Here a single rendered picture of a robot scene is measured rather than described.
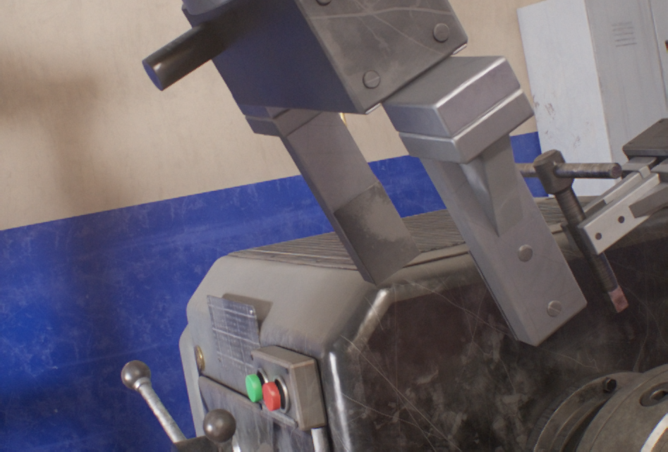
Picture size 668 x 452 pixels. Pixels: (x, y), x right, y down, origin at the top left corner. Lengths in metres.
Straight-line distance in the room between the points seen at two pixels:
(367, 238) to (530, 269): 0.13
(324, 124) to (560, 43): 4.19
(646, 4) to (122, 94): 1.99
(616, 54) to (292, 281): 3.41
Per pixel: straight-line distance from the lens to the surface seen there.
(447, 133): 0.37
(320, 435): 1.10
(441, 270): 1.10
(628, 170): 1.02
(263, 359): 1.16
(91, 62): 4.37
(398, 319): 1.08
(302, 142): 0.52
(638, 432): 1.00
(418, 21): 0.40
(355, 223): 0.53
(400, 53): 0.40
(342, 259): 1.22
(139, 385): 1.52
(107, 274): 4.35
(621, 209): 0.96
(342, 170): 0.53
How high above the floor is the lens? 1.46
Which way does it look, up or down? 2 degrees down
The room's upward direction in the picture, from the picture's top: 10 degrees counter-clockwise
